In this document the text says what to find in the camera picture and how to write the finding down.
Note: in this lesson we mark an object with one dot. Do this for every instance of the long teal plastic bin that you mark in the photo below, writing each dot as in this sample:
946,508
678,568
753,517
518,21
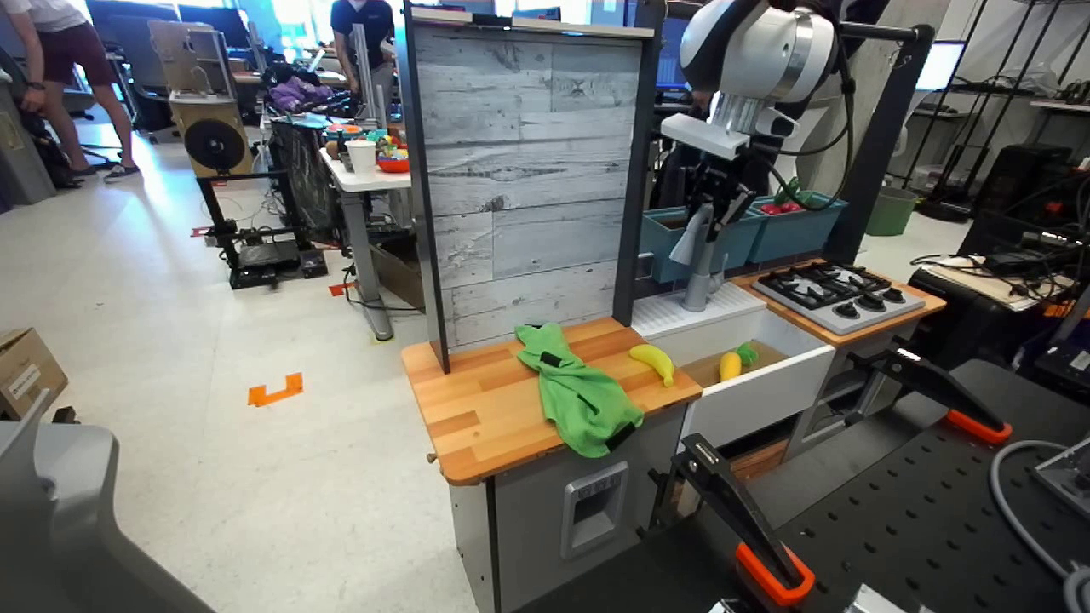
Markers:
743,242

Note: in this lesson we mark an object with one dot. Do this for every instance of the red bowl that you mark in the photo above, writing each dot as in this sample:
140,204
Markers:
393,160

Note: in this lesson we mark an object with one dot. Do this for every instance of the wooden countertop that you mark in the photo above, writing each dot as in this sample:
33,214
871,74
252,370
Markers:
478,409

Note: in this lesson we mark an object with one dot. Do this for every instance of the yellow toy vegetable green stem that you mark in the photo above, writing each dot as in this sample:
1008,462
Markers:
731,365

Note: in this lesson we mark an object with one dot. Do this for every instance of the black metal kitchen frame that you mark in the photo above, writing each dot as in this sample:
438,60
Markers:
631,227

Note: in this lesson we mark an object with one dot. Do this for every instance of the white table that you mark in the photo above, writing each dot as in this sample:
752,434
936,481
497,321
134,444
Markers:
362,184

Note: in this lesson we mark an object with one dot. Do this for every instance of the white lit monitor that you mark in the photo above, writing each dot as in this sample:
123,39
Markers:
942,67

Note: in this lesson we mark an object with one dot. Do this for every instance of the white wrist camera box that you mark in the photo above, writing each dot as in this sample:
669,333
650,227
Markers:
704,135

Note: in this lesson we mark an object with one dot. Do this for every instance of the wooden stove counter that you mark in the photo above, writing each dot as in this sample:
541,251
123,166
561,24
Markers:
795,321

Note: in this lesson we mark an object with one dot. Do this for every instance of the green bucket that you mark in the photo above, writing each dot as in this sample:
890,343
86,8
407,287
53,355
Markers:
890,214

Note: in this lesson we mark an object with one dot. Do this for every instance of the dark office chair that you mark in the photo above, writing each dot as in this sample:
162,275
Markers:
123,47

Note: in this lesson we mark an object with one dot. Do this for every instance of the grey plastic housing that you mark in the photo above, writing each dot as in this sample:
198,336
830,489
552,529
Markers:
57,523

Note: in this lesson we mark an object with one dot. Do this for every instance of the blue lit monitor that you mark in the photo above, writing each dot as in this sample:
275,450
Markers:
669,55

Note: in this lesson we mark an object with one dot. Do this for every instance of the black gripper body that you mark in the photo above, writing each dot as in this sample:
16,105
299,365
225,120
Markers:
718,177

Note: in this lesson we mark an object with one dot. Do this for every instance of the person in red shorts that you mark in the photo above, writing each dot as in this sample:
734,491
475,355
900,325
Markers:
70,54

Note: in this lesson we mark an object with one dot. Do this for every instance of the grey toy stove hob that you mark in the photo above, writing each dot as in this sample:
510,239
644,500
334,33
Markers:
840,299

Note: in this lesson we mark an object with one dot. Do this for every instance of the person in blue shirt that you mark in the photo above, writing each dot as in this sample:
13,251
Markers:
362,21

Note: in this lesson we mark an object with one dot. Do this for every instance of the white cup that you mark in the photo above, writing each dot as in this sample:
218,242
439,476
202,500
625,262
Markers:
362,156

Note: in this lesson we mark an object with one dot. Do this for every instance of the grey wood backsplash panel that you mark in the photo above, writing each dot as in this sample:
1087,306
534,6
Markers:
523,170

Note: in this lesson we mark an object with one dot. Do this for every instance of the cluttered desk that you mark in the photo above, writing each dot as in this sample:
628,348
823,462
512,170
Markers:
988,285

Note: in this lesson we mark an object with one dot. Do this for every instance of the silver metal box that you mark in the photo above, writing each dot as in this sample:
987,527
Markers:
1068,472

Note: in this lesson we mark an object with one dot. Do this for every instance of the grey toy kitchen cabinet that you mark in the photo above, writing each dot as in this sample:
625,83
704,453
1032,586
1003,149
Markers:
534,529

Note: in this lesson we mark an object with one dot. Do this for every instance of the cardboard box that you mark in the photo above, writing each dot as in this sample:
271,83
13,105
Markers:
21,377

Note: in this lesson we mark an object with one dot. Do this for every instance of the red toy vegetable green leaves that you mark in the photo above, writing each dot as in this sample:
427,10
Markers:
786,204

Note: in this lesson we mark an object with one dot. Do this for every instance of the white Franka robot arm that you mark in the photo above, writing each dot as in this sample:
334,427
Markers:
760,54

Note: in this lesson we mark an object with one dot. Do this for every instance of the white toy kitchen sink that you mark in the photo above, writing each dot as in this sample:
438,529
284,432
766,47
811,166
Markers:
752,396

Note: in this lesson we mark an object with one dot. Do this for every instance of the beige box black disc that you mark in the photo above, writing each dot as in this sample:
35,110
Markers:
209,138

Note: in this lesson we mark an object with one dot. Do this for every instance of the yellow toy banana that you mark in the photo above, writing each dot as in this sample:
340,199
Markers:
653,361

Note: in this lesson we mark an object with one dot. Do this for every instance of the green cloth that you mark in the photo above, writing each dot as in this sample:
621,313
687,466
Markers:
580,396

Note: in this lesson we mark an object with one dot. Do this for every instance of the short teal plastic bin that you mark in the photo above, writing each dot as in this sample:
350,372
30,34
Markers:
795,234

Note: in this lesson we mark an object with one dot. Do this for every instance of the black equipment cart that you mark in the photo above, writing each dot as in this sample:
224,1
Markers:
261,239

